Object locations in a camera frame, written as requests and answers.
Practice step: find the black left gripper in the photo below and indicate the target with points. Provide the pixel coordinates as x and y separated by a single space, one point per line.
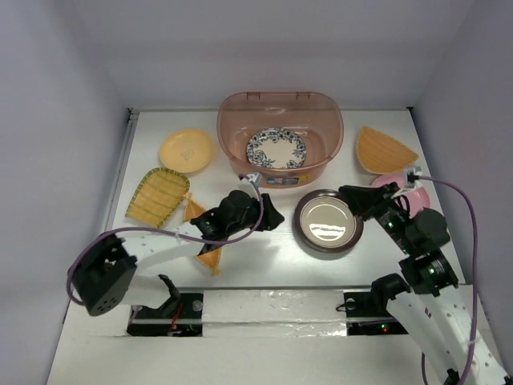
273 219

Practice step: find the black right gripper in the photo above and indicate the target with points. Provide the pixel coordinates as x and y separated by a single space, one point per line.
362 199

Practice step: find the brown rimmed cream plate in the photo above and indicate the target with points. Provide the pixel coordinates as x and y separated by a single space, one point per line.
323 222

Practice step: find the orange woven fan-shaped plate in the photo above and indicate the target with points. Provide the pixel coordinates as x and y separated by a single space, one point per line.
381 154

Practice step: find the pink round plate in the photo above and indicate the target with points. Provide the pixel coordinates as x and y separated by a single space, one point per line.
413 201

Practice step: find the blue floral white plate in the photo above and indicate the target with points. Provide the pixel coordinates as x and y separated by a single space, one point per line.
277 148

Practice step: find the orange boat-shaped woven plate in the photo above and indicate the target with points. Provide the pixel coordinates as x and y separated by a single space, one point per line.
211 259

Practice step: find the yellow round bear plate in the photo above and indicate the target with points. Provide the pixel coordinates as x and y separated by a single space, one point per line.
187 151

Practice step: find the green bamboo-pattern fan plate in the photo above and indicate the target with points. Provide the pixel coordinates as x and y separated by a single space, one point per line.
157 197

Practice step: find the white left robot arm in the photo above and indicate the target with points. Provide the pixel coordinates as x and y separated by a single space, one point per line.
123 266

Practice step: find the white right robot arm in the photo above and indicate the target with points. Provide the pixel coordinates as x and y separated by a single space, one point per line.
424 297

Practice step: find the pink translucent plastic bin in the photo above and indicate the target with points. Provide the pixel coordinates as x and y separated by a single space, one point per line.
315 117

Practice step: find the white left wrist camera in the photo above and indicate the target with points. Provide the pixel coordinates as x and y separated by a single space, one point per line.
250 183

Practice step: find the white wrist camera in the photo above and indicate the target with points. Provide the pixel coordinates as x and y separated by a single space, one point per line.
250 183
411 180

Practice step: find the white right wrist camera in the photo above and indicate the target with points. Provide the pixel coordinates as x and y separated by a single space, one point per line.
411 180

